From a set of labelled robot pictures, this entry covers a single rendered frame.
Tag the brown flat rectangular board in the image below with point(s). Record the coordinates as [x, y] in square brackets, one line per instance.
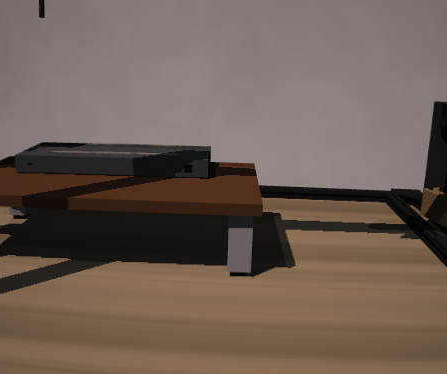
[230, 189]

